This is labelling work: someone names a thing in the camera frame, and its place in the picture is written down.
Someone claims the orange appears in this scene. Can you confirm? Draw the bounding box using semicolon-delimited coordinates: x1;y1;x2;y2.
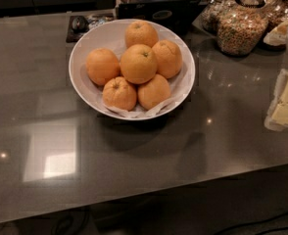
85;48;120;85
102;76;137;111
124;21;159;47
137;74;171;110
152;40;183;78
120;44;158;84

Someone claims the white ceramic bowl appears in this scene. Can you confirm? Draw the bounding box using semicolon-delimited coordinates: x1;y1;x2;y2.
69;19;184;113

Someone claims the black laptop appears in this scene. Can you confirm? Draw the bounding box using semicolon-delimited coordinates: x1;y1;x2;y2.
118;0;201;34

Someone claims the crumpled plastic wrapper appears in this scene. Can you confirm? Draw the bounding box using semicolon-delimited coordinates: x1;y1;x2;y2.
86;13;115;29

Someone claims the large glass cereal jar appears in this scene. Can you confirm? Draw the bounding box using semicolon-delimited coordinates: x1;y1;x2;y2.
216;0;268;57

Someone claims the dark glass snack jar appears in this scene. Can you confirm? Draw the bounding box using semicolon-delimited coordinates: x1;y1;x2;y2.
263;0;288;51

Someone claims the black floor cable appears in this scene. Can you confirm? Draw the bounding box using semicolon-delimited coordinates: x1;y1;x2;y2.
212;209;288;235

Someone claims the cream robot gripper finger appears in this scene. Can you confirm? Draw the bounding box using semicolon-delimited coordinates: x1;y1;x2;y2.
264;69;288;131

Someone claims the black mouse pad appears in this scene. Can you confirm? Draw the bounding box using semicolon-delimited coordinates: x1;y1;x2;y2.
66;16;90;43

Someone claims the small glass jar behind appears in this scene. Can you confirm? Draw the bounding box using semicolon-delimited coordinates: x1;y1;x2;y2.
201;0;235;33

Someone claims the white paper bowl liner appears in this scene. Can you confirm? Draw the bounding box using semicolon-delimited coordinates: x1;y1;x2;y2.
96;38;196;120

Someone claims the black computer mouse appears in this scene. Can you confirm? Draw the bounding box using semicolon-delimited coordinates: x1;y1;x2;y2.
72;16;88;32

